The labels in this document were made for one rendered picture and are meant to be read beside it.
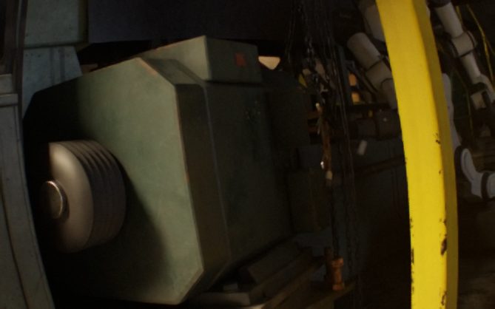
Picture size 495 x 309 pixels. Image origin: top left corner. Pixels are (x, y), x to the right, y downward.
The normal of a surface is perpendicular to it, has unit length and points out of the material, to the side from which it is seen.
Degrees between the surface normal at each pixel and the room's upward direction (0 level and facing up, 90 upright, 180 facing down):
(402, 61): 90
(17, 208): 90
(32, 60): 90
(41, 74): 90
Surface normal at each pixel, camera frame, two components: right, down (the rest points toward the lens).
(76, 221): -0.40, 0.08
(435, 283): -0.68, 0.11
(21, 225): 0.72, -0.09
